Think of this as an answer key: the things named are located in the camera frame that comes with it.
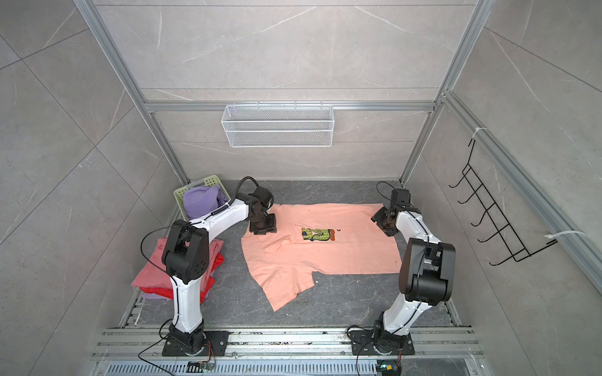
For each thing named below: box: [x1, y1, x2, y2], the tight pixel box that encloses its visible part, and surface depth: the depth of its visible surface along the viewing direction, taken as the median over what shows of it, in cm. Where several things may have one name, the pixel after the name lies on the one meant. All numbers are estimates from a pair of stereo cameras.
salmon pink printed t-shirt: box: [241, 202, 403, 312], surface depth 97 cm
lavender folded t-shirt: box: [142, 292, 175, 304], surface depth 84 cm
